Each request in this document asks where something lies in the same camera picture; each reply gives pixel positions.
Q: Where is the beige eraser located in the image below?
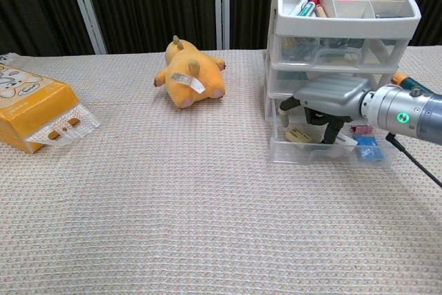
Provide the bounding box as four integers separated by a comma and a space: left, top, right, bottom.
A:
285, 129, 314, 144

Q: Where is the yellow plush toy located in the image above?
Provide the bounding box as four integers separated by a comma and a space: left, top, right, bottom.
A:
153, 35, 227, 110

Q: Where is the white card box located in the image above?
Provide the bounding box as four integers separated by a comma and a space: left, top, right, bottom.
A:
303, 131, 358, 153

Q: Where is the blue packet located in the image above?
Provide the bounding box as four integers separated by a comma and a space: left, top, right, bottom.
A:
352, 135, 378, 147
355, 146, 385, 162

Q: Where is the clear plastic drawer with erasers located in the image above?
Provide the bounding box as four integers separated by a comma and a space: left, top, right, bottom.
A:
269, 96, 405, 171

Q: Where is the beige woven tablecloth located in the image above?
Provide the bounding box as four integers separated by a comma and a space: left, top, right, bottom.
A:
0, 46, 442, 295

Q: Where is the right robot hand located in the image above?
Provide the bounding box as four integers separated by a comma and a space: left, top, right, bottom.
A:
278, 76, 372, 146

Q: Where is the teal lint roller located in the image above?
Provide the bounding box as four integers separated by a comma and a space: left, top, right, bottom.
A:
392, 73, 437, 96

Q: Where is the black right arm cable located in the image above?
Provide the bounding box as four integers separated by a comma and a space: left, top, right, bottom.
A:
385, 132, 442, 189

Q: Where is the yellow corgi print tissue pack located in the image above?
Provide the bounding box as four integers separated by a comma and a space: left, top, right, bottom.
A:
0, 52, 102, 154

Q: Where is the white desk drawer organizer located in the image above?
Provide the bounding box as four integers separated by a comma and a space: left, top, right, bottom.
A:
264, 0, 423, 122

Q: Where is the red capped green marker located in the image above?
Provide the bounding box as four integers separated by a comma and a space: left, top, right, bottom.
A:
298, 0, 320, 18

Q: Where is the blue capped whiteboard marker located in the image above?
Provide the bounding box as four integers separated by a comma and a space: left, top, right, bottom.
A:
288, 0, 312, 17

